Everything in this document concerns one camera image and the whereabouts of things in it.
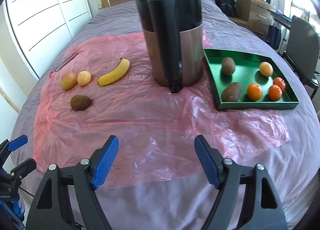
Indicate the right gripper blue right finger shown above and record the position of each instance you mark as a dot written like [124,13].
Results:
[261,208]

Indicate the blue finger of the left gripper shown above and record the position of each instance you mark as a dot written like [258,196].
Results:
[12,206]
[7,147]

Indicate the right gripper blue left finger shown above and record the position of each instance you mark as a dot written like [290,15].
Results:
[51,206]

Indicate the large brown kiwi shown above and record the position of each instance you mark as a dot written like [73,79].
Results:
[80,102]

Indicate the tangerine front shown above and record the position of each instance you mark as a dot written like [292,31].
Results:
[254,91]

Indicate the yellow banana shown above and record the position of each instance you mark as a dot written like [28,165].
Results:
[115,74]

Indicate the small tangerine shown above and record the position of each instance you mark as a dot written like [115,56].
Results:
[280,83]

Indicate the cracked pale yellow fruit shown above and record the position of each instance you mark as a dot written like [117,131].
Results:
[266,69]

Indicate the red green apple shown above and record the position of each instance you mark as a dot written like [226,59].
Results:
[69,79]

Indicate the small pale yellow fruit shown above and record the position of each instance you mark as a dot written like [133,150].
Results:
[84,78]

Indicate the pink plastic sheet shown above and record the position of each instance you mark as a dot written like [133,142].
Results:
[155,128]

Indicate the white wardrobe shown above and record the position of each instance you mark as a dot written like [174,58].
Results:
[33,32]

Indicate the grey office chair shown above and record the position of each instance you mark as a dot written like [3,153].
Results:
[302,52]

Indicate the dark blue bag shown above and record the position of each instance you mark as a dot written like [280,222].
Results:
[273,37]

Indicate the desk by window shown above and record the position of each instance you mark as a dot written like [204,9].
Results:
[281,19]

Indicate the wooden drawer cabinet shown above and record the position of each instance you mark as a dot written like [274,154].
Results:
[253,15]

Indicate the black and copper kettle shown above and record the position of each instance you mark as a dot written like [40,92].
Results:
[173,32]

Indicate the black backpack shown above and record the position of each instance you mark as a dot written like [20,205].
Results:
[228,7]

